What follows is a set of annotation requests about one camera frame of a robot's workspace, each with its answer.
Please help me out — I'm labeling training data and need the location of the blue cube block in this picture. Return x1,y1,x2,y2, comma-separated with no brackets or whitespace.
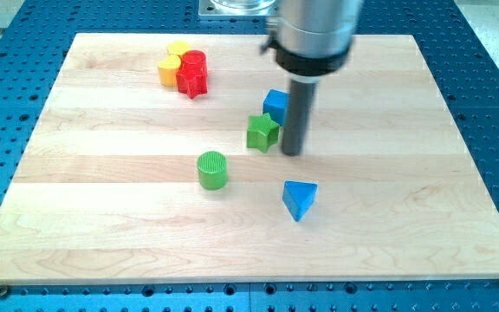
262,89,289,126

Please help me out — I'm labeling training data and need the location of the red cylinder block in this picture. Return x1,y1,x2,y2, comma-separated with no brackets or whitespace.
181,50,207,74

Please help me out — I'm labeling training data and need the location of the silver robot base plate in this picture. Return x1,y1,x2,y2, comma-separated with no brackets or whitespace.
198,0,278,17

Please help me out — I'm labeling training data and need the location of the yellow hexagon block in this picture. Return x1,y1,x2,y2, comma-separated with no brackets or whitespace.
166,41,191,57

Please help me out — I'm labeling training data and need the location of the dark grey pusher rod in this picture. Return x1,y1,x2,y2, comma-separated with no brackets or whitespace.
282,79,317,156

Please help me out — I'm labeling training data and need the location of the green star block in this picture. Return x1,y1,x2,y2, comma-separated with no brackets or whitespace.
246,113,280,153

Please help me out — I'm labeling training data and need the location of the blue triangle block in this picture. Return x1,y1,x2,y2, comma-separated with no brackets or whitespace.
282,180,318,222

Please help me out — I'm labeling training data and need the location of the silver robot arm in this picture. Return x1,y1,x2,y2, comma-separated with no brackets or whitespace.
261,0,363,156

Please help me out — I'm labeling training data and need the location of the light wooden board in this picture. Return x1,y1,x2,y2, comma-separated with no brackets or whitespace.
0,33,499,285

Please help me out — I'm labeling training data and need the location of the red star block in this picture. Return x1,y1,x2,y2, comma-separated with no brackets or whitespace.
176,65,208,99

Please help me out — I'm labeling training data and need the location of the yellow heart block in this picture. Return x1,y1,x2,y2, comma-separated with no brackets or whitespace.
158,55,182,87

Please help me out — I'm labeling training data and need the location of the green cylinder block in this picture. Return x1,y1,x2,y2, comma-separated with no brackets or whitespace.
197,151,228,191

